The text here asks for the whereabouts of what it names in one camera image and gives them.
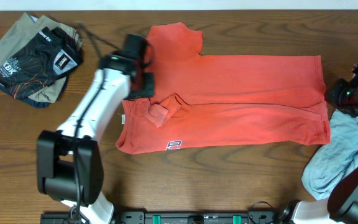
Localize red t-shirt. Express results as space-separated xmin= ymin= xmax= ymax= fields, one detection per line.
xmin=116 ymin=22 xmax=330 ymax=154

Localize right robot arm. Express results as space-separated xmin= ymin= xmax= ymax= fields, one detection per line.
xmin=282 ymin=65 xmax=358 ymax=223

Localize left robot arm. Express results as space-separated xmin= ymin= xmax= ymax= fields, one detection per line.
xmin=36 ymin=34 xmax=155 ymax=223

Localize light blue t-shirt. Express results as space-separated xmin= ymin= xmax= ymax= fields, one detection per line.
xmin=301 ymin=110 xmax=358 ymax=200

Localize black patterned folded shirt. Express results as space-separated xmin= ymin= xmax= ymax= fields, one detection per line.
xmin=0 ymin=27 xmax=83 ymax=100

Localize khaki folded garment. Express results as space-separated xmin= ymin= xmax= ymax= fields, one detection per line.
xmin=0 ymin=13 xmax=83 ymax=103

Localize navy folded garment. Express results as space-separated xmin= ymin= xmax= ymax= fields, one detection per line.
xmin=0 ymin=79 xmax=68 ymax=109

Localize left black cable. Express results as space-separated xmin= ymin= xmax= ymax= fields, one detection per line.
xmin=68 ymin=21 xmax=155 ymax=224

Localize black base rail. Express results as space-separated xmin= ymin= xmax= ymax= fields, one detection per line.
xmin=40 ymin=210 xmax=291 ymax=224

